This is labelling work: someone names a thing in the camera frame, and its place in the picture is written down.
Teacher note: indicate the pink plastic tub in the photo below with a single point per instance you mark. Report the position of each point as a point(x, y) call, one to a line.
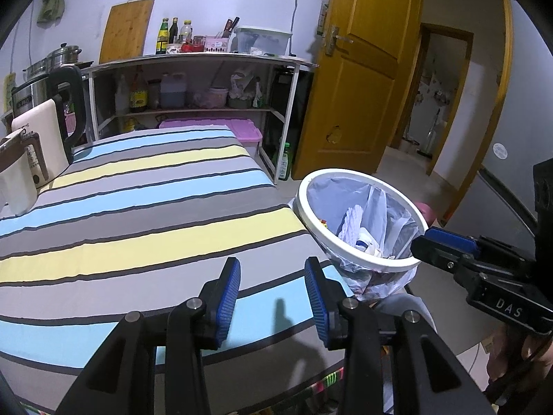
point(217, 98)

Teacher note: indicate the clear bottle yellow cap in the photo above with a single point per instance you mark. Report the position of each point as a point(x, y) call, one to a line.
point(185, 32)

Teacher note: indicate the wooden cutting board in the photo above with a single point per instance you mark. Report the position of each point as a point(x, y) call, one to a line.
point(126, 30)

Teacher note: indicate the steel steamer pot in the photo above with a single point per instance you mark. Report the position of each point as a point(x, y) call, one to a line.
point(64, 55)

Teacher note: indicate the green bottle yellow label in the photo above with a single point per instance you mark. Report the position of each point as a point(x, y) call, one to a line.
point(162, 39)

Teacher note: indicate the white trash bin with liner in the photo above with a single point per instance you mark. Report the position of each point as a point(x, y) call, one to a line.
point(389, 207)

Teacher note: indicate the white plastic bottle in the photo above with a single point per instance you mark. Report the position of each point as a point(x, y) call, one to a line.
point(122, 95)

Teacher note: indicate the crumpled plastic bags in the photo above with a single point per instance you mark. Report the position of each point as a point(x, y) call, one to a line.
point(244, 86)

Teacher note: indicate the yellow label oil bottle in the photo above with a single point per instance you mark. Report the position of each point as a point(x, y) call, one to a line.
point(138, 97)

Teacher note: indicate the clear storage box white lid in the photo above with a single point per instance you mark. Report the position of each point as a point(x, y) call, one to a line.
point(263, 41)

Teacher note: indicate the round white wall sticker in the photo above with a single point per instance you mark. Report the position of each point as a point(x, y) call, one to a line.
point(501, 151)

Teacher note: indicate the multicoloured striped cloth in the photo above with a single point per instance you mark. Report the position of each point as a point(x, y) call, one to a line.
point(326, 382)

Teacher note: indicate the pink plastic drawer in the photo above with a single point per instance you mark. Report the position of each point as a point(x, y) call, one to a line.
point(71, 122)

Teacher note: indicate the pink lidded storage box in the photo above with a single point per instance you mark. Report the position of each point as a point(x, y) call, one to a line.
point(216, 127)

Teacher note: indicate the pink plastic stool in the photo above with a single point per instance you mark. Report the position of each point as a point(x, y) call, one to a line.
point(427, 214)

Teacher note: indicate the kitchen knife set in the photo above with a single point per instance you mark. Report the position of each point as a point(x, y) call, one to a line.
point(230, 27)

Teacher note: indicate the yellow door frame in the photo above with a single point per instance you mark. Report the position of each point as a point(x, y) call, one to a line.
point(503, 95)

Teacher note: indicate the yellow wooden door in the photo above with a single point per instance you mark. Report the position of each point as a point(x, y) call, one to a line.
point(358, 103)

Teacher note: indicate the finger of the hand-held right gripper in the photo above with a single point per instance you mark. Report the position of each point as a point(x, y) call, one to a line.
point(449, 237)
point(432, 250)

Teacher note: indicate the dark sauce bottle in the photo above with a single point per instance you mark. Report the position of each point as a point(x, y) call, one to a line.
point(174, 31)

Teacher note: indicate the grey plastic jug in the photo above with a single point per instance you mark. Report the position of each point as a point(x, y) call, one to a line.
point(173, 90)

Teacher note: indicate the stainless steel cooker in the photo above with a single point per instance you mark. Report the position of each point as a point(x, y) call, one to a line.
point(30, 97)

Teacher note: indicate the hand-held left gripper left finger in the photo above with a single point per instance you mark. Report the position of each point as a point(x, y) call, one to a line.
point(229, 298)

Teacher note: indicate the dark jar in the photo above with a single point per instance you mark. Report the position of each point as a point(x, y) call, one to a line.
point(154, 95)

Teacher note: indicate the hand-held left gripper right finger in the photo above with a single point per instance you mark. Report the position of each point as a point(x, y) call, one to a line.
point(317, 302)

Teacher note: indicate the white shelf rack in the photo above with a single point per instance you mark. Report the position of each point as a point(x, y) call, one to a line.
point(194, 58)

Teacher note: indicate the white cup blue label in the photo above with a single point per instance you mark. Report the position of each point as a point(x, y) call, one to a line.
point(366, 242)

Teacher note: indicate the person's right hand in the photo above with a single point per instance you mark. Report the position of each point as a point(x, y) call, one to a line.
point(501, 354)

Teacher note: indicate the pink utensil basket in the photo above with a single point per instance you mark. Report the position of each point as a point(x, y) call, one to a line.
point(216, 44)

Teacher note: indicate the green glass bottle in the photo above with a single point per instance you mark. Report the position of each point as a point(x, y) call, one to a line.
point(284, 164)

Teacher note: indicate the paper wall calendar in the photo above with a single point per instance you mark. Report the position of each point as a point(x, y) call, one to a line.
point(327, 0)

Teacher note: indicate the small steel pot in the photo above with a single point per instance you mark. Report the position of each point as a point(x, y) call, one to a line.
point(35, 70)

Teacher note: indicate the white canister brown band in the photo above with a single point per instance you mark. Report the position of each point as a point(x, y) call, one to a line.
point(15, 186)

